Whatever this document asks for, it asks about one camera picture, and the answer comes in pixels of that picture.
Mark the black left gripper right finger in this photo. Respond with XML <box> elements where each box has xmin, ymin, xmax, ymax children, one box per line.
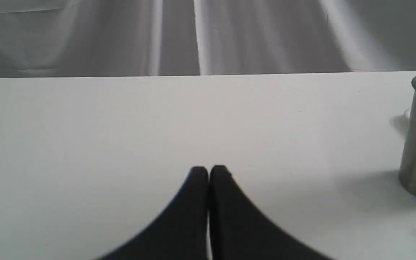
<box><xmin>209</xmin><ymin>165</ymin><xmax>327</xmax><ymax>260</ymax></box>

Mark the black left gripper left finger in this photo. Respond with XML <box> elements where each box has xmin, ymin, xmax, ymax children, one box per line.
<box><xmin>102</xmin><ymin>166</ymin><xmax>209</xmax><ymax>260</ymax></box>

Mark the grey fabric backdrop curtain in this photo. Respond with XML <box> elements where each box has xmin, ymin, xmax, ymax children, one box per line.
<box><xmin>0</xmin><ymin>0</ymin><xmax>416</xmax><ymax>78</ymax></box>

